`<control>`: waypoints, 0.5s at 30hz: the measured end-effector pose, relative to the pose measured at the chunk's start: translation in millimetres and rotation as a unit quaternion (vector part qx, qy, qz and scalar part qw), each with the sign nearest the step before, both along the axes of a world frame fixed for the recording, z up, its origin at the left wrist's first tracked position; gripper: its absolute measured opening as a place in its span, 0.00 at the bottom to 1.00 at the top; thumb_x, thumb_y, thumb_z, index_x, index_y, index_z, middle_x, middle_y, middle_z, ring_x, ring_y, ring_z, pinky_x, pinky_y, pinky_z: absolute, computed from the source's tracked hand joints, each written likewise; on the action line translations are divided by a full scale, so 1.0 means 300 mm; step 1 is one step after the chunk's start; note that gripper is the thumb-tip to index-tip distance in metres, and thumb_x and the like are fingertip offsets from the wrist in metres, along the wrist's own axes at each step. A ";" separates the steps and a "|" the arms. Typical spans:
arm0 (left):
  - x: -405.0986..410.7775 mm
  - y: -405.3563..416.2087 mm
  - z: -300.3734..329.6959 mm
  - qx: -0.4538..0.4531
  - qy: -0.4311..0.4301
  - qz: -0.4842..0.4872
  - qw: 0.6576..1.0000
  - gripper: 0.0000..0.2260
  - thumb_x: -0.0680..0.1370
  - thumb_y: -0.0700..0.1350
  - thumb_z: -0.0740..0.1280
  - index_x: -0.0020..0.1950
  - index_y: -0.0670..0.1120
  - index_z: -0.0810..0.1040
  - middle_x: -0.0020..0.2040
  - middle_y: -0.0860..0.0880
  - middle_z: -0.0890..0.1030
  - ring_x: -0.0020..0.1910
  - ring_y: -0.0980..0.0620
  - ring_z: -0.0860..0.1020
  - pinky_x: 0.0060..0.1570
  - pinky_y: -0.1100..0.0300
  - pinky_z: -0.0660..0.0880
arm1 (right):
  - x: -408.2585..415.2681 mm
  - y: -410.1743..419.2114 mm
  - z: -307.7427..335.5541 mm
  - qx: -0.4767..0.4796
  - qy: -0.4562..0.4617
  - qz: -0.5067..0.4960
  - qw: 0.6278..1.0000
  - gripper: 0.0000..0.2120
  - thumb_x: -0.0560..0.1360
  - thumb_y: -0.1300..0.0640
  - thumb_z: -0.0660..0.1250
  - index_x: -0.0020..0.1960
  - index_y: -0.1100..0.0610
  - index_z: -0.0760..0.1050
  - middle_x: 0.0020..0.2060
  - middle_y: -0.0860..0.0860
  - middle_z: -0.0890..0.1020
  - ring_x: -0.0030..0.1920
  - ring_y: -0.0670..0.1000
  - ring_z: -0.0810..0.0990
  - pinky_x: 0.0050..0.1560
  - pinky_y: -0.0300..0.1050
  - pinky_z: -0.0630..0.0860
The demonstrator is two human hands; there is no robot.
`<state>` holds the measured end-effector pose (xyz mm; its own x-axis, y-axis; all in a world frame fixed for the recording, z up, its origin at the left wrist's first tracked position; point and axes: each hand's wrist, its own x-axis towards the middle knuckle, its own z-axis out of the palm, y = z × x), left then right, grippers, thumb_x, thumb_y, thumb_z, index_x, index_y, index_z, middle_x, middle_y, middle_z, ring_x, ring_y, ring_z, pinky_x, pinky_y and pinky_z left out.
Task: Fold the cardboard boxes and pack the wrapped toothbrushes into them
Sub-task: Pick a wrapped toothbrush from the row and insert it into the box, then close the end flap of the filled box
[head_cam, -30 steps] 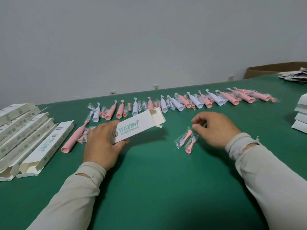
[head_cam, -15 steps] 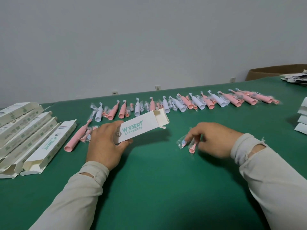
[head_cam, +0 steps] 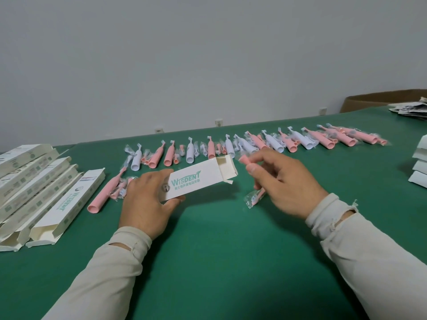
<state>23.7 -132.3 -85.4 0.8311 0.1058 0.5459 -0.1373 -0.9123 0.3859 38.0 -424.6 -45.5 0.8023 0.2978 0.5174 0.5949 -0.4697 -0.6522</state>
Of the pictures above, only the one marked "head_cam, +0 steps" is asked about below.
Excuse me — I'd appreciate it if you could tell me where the person's right hand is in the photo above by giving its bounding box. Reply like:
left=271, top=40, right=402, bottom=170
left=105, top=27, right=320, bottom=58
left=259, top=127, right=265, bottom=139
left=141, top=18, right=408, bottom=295
left=246, top=148, right=329, bottom=220

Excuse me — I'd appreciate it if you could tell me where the person's left hand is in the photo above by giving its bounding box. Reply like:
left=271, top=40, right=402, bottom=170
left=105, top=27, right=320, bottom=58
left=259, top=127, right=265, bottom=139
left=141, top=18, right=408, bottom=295
left=118, top=168, right=186, bottom=240

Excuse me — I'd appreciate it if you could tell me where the white green-print carton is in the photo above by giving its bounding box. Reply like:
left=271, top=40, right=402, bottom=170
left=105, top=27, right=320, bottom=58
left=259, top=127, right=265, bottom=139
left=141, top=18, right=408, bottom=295
left=157, top=154, right=239, bottom=204

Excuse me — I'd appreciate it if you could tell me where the person's left forearm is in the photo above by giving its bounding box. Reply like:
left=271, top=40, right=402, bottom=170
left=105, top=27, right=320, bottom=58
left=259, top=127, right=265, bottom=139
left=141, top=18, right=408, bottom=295
left=42, top=226, right=153, bottom=320

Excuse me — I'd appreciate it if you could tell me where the person's right forearm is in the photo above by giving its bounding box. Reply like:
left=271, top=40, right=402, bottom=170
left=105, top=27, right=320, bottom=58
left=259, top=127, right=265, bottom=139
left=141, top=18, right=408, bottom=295
left=305, top=193, right=427, bottom=320

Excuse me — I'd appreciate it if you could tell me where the row of toothbrushes and packets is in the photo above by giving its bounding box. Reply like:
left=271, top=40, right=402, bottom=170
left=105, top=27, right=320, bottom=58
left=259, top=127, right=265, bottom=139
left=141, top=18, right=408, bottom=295
left=123, top=123, right=389, bottom=172

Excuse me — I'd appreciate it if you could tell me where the pink electric toothbrush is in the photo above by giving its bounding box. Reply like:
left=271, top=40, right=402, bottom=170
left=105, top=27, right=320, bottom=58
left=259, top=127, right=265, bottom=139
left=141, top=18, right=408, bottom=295
left=87, top=167, right=127, bottom=214

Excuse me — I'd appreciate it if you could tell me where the green felt table cover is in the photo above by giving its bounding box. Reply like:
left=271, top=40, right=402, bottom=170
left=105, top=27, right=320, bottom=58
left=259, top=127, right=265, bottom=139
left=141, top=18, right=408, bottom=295
left=0, top=105, right=427, bottom=320

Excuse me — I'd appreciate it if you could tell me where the brown cardboard box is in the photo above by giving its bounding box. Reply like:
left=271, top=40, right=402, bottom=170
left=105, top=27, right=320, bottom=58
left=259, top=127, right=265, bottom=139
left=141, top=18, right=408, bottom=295
left=339, top=89, right=427, bottom=114

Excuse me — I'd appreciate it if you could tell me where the row of white toothbrush boxes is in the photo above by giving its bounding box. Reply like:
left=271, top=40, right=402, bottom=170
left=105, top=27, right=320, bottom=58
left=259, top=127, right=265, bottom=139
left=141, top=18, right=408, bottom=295
left=0, top=144, right=106, bottom=252

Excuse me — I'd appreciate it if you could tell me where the pile of printed leaflets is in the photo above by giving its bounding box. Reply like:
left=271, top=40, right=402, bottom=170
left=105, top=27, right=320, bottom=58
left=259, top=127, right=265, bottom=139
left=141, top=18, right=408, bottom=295
left=388, top=97, right=427, bottom=119

